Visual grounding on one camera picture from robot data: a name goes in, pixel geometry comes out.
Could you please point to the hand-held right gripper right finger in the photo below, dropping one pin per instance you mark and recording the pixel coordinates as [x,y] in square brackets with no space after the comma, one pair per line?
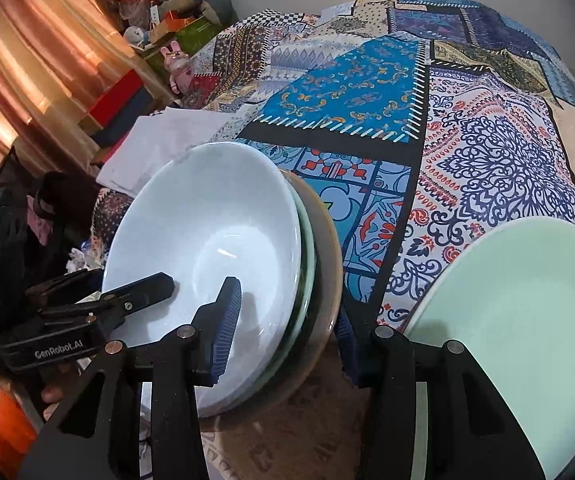
[350,355]

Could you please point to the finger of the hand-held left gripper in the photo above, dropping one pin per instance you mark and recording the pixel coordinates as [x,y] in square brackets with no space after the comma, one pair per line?
[62,282]
[147,285]

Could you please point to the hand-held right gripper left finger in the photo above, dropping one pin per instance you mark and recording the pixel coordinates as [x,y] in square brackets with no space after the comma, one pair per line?
[227,320]

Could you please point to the white bowl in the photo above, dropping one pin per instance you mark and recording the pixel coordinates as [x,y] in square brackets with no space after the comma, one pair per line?
[192,230]

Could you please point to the pink bowl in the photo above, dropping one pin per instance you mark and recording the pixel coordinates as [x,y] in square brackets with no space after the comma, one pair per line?
[328,280]

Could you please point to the green bowl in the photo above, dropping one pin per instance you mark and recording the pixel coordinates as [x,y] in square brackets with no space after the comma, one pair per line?
[309,270]

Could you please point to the green plate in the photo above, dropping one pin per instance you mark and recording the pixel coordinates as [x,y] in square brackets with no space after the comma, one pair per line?
[507,310]

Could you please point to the person's left hand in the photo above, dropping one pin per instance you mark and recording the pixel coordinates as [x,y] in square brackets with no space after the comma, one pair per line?
[57,390]

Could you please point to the dark cloth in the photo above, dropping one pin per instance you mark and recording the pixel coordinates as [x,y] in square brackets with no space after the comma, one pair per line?
[62,200]

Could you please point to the orange cloth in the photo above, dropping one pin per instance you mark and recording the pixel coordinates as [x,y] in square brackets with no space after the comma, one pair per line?
[7,435]

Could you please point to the white cloth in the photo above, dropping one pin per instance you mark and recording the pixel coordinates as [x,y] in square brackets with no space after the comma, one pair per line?
[167,145]

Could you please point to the dark blue box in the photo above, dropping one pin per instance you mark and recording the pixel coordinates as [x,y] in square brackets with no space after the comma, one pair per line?
[127,117]

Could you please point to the red box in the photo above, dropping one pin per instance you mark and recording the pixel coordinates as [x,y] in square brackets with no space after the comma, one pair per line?
[112,97]

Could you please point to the orange sheer curtain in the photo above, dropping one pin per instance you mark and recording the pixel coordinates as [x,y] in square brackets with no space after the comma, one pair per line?
[32,60]

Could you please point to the pink bunny toy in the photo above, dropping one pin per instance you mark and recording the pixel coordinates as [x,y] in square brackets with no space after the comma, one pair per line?
[173,60]

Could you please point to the green box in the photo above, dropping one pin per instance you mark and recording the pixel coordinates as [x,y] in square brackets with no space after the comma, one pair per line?
[195,35]

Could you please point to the orange cardboard box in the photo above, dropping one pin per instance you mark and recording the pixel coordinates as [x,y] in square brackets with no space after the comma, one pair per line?
[175,21]

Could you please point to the patchwork blanket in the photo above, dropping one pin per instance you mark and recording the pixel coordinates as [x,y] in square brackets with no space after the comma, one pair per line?
[367,90]

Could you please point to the red plastic bag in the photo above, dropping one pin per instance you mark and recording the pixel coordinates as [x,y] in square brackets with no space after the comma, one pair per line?
[135,7]

